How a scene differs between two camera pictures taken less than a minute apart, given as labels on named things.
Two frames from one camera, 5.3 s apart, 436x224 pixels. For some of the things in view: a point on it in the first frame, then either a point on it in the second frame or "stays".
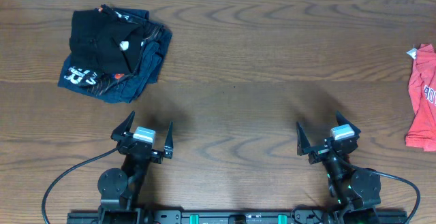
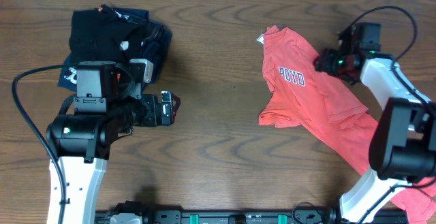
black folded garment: [101, 41] stays
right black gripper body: [319, 153] to [335, 64]
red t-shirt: [421, 134] to [304, 93]
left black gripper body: [137, 147] to [165, 108]
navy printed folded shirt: [122, 88] stays
